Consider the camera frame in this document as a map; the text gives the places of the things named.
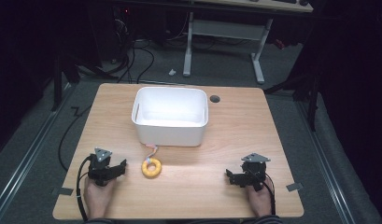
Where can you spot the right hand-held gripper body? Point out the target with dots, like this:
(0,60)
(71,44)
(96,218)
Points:
(255,172)

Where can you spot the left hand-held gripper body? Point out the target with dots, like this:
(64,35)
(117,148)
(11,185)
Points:
(100,169)

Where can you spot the person's right hand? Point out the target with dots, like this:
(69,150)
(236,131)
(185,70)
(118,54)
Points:
(259,200)

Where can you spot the person's left hand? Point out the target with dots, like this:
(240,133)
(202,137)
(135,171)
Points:
(98,197)

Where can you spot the grey tape piece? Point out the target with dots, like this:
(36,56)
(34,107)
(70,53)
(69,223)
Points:
(294,187)
(62,191)

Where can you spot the white plastic bin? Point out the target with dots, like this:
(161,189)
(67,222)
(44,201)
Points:
(170,116)

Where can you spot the black metal stand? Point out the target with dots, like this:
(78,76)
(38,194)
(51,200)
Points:
(57,84)
(311,102)

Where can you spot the white paper scrap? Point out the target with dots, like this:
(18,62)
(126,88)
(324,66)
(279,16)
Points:
(172,72)

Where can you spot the black computer tower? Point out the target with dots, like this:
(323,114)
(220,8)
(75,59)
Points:
(117,31)

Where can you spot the white-legged desk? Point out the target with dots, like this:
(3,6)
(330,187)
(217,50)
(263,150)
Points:
(226,29)

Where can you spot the metal floor rail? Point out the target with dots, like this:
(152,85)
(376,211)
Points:
(325,165)
(26,155)

